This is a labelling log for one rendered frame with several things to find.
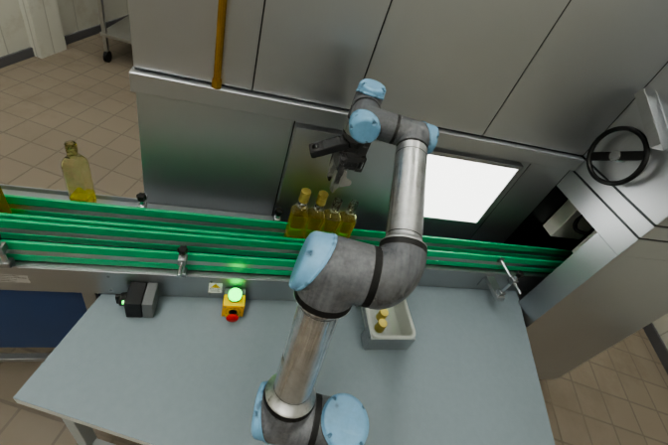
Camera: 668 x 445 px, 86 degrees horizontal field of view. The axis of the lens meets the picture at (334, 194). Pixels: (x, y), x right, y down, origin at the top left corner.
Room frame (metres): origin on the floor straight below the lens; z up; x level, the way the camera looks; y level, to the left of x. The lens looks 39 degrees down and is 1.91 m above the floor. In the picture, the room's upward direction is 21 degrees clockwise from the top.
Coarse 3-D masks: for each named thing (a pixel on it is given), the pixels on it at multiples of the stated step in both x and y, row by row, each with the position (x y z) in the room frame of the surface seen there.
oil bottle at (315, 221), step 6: (312, 210) 0.89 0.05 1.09; (312, 216) 0.88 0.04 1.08; (318, 216) 0.88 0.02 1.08; (324, 216) 0.90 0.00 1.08; (306, 222) 0.88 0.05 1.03; (312, 222) 0.88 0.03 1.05; (318, 222) 0.88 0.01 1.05; (306, 228) 0.87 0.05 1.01; (312, 228) 0.88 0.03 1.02; (318, 228) 0.89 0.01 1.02; (306, 234) 0.87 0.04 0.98
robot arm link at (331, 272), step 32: (320, 256) 0.41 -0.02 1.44; (352, 256) 0.43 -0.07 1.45; (320, 288) 0.38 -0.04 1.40; (352, 288) 0.39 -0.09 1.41; (320, 320) 0.37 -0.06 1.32; (288, 352) 0.35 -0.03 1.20; (320, 352) 0.36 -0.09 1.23; (288, 384) 0.32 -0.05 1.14; (256, 416) 0.27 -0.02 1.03; (288, 416) 0.28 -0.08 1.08
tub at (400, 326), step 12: (372, 312) 0.82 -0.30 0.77; (396, 312) 0.86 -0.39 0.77; (408, 312) 0.82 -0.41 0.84; (372, 324) 0.77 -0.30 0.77; (396, 324) 0.81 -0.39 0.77; (408, 324) 0.79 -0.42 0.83; (372, 336) 0.70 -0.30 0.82; (384, 336) 0.69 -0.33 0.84; (396, 336) 0.71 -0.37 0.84; (408, 336) 0.73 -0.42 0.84
